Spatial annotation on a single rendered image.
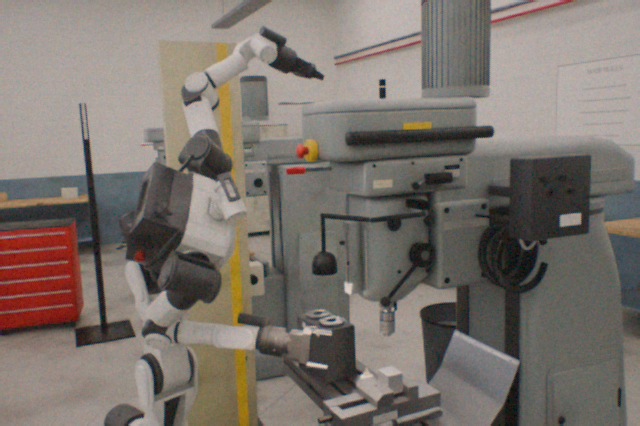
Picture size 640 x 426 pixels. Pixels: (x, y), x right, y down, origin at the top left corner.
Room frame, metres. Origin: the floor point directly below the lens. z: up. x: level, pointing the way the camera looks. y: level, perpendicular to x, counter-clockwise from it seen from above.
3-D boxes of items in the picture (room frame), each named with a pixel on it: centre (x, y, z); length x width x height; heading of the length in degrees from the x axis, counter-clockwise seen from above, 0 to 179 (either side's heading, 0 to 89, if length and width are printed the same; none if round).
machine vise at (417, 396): (1.69, -0.19, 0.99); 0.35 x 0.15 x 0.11; 115
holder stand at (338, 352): (2.07, -0.03, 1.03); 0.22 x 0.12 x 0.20; 29
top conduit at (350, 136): (1.59, -0.30, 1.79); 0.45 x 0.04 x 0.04; 113
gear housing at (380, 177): (1.72, -0.25, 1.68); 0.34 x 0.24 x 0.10; 113
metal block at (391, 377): (1.70, -0.22, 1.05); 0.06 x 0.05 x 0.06; 25
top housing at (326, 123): (1.72, -0.23, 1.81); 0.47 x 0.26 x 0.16; 113
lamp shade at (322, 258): (1.61, -0.03, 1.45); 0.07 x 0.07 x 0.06
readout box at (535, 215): (1.52, -0.62, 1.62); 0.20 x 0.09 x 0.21; 113
